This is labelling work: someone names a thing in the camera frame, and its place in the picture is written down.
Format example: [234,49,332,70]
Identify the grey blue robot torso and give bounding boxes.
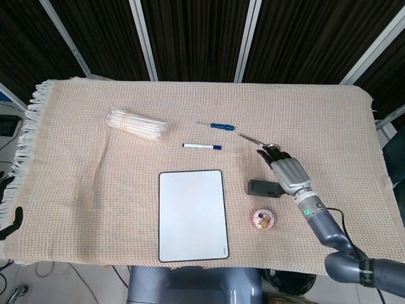
[126,265,264,304]

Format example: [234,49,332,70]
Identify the beige waffle tablecloth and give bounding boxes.
[0,77,396,270]

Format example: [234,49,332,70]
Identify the whiteboard marker with blue cap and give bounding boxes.
[182,142,223,151]

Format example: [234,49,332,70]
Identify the white dry-erase board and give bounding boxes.
[157,169,230,263]

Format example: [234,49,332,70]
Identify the scissors with black handles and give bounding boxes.
[237,132,283,151]

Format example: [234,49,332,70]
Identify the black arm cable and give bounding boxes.
[325,206,365,258]

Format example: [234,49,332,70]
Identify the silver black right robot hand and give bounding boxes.
[257,146,313,196]

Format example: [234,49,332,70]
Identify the white partition post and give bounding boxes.
[339,13,405,86]
[39,0,96,79]
[128,0,159,82]
[233,0,264,84]

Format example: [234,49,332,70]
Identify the bundle of clear plastic tubes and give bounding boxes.
[104,106,169,143]

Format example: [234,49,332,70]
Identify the pink toy donut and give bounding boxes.
[250,208,276,231]

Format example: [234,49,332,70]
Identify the blue handled screwdriver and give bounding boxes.
[194,121,237,131]

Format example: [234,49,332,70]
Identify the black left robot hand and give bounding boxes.
[0,170,25,242]

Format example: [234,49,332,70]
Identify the black waste bin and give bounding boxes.
[262,268,318,298]

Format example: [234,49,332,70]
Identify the grey whiteboard eraser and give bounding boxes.
[246,179,286,200]

